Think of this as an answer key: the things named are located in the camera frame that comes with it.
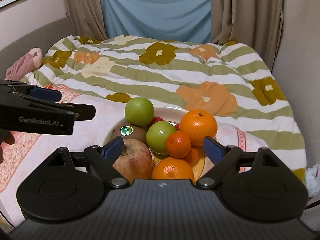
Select brown kiwi with sticker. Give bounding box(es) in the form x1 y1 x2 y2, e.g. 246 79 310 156
111 125 146 143

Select large pale red apple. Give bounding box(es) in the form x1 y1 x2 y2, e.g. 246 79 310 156
112 139 153 184

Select beige curtain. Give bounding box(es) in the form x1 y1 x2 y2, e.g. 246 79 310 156
64 0 107 41
210 0 284 69

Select grey bed headboard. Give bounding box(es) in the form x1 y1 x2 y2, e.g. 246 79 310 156
1 17 75 79

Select large red plum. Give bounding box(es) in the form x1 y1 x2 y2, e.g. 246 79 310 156
147 117 163 128

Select pink white towel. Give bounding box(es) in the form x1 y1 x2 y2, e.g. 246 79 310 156
0 84 270 228

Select beige left curtain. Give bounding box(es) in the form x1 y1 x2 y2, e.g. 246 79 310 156
64 0 107 41

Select green apple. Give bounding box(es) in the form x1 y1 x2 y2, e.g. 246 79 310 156
145 121 177 154
125 98 155 126

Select blue hanging cloth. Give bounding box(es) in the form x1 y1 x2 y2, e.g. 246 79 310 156
100 0 211 43

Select beige right curtain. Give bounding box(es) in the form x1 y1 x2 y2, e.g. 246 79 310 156
210 0 284 69

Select floral striped duvet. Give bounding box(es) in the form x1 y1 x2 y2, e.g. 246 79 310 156
22 35 306 178

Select small mandarin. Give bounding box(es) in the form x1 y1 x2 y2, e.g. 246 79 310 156
165 131 191 158
183 147 200 166

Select large orange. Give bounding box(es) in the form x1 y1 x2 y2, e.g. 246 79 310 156
151 157 195 183
179 109 217 146

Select white plastic bag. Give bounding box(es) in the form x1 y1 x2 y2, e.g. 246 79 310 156
304 164 320 198

